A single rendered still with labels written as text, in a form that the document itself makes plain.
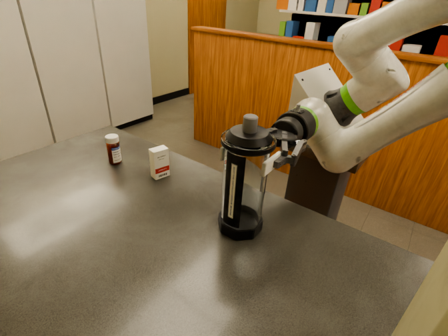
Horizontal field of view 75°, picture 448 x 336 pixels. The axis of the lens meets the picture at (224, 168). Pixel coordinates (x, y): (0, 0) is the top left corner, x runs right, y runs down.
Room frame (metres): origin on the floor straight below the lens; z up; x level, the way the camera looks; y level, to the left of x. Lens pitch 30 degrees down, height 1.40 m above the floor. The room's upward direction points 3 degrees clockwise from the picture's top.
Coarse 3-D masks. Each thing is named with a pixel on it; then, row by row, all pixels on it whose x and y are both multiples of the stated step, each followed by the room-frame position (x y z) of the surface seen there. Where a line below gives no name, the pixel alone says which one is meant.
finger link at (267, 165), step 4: (280, 152) 0.53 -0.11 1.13; (272, 156) 0.51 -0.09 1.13; (276, 156) 0.51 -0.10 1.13; (268, 160) 0.49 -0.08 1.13; (272, 160) 0.50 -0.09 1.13; (264, 164) 0.48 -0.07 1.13; (268, 164) 0.49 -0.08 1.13; (272, 164) 0.50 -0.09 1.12; (264, 168) 0.48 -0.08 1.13; (268, 168) 0.49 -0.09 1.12; (272, 168) 0.51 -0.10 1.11; (264, 172) 0.48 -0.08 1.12; (268, 172) 0.49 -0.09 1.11; (264, 176) 0.48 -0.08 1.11
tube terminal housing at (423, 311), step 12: (444, 252) 0.22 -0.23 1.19; (444, 264) 0.20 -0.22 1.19; (432, 276) 0.21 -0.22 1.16; (444, 276) 0.19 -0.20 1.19; (420, 288) 0.23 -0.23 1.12; (432, 288) 0.20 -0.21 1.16; (444, 288) 0.17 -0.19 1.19; (420, 300) 0.21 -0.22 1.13; (432, 300) 0.18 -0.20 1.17; (444, 300) 0.16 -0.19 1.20; (408, 312) 0.22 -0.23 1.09; (420, 312) 0.19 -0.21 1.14; (432, 312) 0.16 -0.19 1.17; (444, 312) 0.15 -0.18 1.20; (408, 324) 0.20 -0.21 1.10; (420, 324) 0.17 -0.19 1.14; (432, 324) 0.15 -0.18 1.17; (444, 324) 0.14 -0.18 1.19
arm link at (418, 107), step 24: (432, 72) 0.70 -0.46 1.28; (408, 96) 0.69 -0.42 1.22; (432, 96) 0.65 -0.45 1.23; (384, 120) 0.69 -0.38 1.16; (408, 120) 0.66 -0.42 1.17; (432, 120) 0.65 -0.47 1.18; (336, 144) 0.72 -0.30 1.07; (360, 144) 0.70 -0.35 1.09; (384, 144) 0.68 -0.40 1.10; (336, 168) 0.71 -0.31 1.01
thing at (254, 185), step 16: (272, 144) 0.50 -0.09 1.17; (224, 160) 0.51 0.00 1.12; (256, 160) 0.48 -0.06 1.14; (224, 176) 0.51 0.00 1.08; (256, 176) 0.48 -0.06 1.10; (224, 192) 0.50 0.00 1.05; (256, 192) 0.48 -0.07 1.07; (256, 208) 0.49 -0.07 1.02; (240, 224) 0.48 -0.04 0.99; (256, 224) 0.49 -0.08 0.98
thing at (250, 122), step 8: (248, 120) 0.51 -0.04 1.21; (256, 120) 0.51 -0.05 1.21; (232, 128) 0.53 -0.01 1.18; (240, 128) 0.53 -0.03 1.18; (248, 128) 0.51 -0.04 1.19; (256, 128) 0.52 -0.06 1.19; (264, 128) 0.54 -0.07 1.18; (232, 136) 0.50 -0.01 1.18; (240, 136) 0.50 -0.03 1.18; (248, 136) 0.50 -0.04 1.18; (256, 136) 0.50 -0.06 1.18; (264, 136) 0.50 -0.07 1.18; (240, 144) 0.48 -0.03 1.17; (248, 144) 0.48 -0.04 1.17; (256, 144) 0.48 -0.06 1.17; (264, 144) 0.49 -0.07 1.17
